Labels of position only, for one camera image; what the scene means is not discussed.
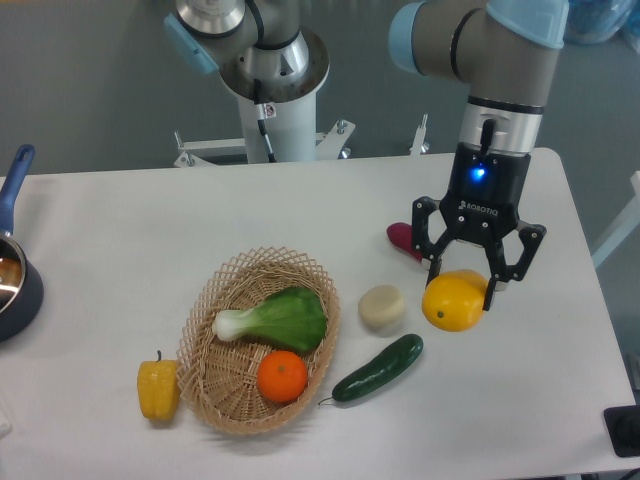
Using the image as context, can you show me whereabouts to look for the woven wicker basket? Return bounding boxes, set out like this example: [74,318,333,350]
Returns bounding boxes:
[177,247,340,435]

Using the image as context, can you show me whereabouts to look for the yellow mango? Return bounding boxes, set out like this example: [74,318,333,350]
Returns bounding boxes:
[422,269,488,332]

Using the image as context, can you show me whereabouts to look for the green cucumber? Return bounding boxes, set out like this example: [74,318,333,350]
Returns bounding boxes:
[318,333,424,405]

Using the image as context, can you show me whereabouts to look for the green bok choy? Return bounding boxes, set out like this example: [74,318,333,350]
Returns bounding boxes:
[212,287,328,353]

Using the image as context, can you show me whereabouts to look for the beige round cake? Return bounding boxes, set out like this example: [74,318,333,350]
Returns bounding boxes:
[358,285,405,330]

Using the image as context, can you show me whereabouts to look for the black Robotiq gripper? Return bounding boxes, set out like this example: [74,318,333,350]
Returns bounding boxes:
[411,141,547,312]

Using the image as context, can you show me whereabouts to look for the orange tangerine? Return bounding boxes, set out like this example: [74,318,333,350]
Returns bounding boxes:
[257,350,308,403]

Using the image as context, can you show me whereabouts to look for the blue plastic bag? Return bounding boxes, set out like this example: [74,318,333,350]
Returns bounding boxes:
[564,1,633,45]

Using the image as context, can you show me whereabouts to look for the purple sweet potato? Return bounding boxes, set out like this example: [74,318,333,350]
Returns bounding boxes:
[386,222,422,263]

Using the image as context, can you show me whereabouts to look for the black device at table edge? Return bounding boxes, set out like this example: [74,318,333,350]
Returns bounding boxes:
[603,405,639,458]

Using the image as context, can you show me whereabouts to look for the yellow bell pepper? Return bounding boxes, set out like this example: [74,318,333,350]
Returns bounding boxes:
[137,350,180,423]

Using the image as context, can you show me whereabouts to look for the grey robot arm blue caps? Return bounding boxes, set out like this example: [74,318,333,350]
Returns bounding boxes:
[164,1,569,303]

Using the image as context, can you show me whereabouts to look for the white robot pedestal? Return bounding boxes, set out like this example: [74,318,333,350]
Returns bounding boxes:
[172,27,431,169]

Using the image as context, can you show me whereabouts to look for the dark blue saucepan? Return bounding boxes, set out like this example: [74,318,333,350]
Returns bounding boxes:
[1,144,44,342]

